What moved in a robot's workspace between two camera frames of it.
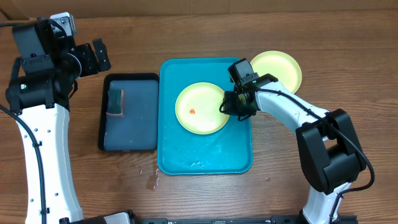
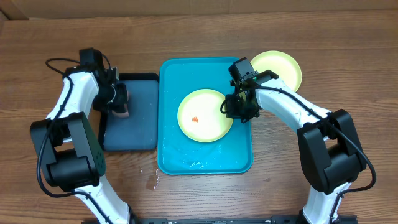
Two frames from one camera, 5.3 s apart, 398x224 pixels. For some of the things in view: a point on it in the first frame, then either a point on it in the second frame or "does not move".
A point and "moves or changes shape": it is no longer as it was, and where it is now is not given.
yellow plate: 198,109 moves or changes shape
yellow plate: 282,65 does not move
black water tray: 138,129 does not move
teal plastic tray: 227,150 does not move
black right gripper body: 233,106 does not move
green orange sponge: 115,104 -> 123,114
